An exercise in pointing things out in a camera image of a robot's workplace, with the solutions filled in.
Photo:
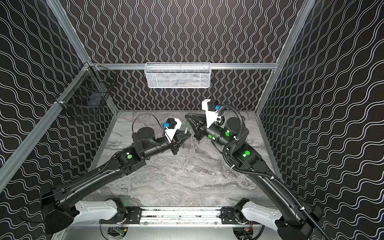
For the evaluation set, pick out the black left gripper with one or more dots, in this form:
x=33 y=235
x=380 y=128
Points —
x=174 y=144

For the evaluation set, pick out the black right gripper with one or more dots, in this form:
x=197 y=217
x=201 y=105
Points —
x=202 y=128

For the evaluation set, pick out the green pen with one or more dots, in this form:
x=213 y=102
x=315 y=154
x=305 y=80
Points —
x=187 y=127

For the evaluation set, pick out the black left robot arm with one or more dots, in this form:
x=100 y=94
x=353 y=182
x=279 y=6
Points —
x=58 y=202

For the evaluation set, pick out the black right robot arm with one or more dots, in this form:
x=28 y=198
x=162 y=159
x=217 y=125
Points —
x=291 y=218

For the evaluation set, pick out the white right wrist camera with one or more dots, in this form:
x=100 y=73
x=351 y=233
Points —
x=211 y=108

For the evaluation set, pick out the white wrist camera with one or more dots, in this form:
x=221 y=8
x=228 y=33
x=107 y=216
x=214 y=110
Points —
x=211 y=108
x=171 y=126

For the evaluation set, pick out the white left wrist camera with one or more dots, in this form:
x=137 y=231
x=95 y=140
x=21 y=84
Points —
x=171 y=126

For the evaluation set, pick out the white wire mesh basket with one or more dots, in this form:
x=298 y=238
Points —
x=178 y=75

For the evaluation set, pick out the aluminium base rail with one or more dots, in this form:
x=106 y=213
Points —
x=176 y=216

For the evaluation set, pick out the black wire mesh basket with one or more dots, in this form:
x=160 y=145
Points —
x=91 y=99

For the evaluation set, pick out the aluminium right corner post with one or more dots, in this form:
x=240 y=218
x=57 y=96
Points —
x=298 y=25

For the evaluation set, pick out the aluminium frame corner post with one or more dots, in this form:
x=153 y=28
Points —
x=69 y=30

